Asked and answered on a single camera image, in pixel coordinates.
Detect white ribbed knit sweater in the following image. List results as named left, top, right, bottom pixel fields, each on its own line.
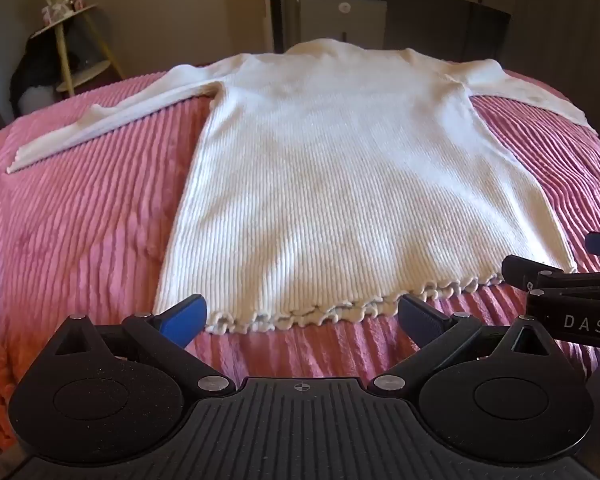
left=6, top=37, right=600, bottom=335

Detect grey round bin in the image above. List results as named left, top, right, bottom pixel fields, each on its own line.
left=20, top=87, right=57, bottom=112

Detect white round wooden side table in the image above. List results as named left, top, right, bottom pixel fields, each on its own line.
left=30, top=2, right=126, bottom=99

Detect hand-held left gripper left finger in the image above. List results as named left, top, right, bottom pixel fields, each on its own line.
left=50, top=293, right=239, bottom=399

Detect pink ribbed blanket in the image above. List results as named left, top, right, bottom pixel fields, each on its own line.
left=0, top=67, right=600, bottom=461

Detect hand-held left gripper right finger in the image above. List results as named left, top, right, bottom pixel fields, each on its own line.
left=367, top=293, right=556, bottom=397

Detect black cloth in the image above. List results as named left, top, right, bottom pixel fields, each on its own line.
left=9, top=24, right=102, bottom=107

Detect grey drawer cabinet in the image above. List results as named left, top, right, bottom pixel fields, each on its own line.
left=295, top=0, right=388, bottom=54

